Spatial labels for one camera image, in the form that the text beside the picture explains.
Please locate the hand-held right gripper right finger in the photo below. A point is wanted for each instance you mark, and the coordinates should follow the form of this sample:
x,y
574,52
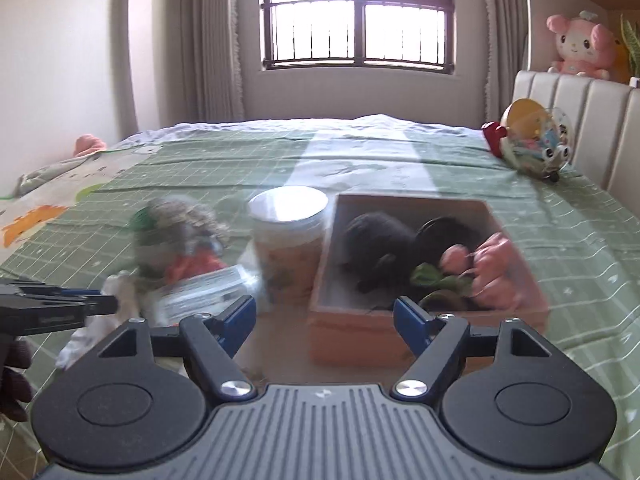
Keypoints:
x,y
407,317

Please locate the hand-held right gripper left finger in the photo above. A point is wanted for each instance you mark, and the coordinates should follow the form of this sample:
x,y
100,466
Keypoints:
x,y
240,317

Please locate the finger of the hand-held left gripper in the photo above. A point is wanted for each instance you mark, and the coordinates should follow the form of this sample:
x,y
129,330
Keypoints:
x,y
45,316
75,292

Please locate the white glove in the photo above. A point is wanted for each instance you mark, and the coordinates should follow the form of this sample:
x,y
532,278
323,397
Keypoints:
x,y
85,342
130,290

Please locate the pink cardboard box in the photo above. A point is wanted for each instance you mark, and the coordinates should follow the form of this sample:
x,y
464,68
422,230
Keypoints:
x,y
350,335

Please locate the black plush toy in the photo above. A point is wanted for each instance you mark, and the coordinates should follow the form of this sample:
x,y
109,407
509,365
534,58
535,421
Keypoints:
x,y
375,245

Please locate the pink knitted flower bouquet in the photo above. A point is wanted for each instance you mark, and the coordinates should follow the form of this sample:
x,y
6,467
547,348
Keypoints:
x,y
480,265

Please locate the person's left hand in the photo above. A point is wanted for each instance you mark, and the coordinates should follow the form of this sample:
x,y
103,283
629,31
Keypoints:
x,y
17,385

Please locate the light blue tissue pack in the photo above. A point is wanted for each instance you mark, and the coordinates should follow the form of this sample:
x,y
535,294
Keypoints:
x,y
205,292

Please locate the orange cloth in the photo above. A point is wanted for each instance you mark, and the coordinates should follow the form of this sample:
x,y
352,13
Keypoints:
x,y
197,265

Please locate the grey cloth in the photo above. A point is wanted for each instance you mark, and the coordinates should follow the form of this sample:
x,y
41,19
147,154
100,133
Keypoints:
x,y
160,257

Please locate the clear jar with flower label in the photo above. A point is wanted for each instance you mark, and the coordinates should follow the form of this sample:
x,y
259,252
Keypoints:
x,y
290,240

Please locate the cartoon printed blanket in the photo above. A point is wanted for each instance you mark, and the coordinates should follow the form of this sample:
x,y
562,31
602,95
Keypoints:
x,y
50,200

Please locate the grey knitted doll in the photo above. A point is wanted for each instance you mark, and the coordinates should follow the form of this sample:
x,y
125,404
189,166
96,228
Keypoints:
x,y
190,217

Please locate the pink cloth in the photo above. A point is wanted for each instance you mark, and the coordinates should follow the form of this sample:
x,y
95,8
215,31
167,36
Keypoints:
x,y
90,145

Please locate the green checked bedsheet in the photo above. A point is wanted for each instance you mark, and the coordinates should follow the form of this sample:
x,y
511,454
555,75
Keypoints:
x,y
400,160

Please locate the colourful ball toy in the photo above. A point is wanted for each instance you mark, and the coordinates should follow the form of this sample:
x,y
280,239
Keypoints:
x,y
535,142

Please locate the beige padded headboard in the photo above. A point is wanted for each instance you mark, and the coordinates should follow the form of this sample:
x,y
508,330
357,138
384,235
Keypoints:
x,y
575,125

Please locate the beige curtain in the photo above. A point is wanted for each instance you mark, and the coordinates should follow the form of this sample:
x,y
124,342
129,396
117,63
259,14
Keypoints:
x,y
502,45
210,40

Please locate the barred window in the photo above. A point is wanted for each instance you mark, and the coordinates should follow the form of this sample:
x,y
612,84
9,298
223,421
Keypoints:
x,y
357,15

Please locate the pink plush toy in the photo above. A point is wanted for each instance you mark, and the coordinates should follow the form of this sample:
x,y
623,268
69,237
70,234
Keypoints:
x,y
580,45

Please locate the green leafy plant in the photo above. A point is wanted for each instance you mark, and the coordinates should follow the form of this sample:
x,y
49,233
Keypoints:
x,y
631,40

